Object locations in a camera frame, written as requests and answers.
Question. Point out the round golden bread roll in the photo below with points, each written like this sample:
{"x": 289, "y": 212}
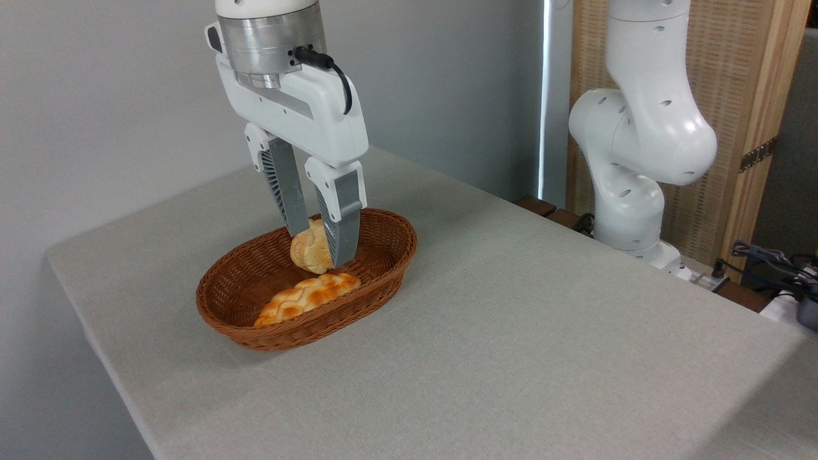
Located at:
{"x": 310, "y": 249}

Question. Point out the grey tablecloth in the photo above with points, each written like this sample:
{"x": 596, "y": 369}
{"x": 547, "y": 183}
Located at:
{"x": 511, "y": 332}

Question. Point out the wooden rattan screen panel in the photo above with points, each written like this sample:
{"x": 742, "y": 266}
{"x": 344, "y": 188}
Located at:
{"x": 725, "y": 76}

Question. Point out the metal screen hinge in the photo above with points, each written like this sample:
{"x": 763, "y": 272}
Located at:
{"x": 758, "y": 154}

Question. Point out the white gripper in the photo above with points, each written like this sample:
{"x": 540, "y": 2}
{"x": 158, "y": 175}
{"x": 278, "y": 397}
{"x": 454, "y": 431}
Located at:
{"x": 319, "y": 118}

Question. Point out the brown woven wicker basket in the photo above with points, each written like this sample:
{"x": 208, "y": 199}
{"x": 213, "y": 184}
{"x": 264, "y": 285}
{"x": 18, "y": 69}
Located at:
{"x": 383, "y": 255}

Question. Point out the braided golden bread loaf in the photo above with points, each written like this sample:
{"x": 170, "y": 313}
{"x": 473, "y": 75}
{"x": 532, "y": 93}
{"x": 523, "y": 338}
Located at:
{"x": 307, "y": 297}

